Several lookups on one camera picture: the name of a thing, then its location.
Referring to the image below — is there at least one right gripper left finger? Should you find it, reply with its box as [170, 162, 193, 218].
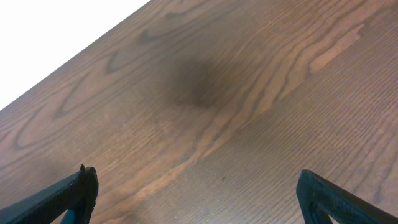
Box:
[1, 165, 99, 224]

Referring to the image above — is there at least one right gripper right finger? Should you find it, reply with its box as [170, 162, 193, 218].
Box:
[296, 170, 397, 224]

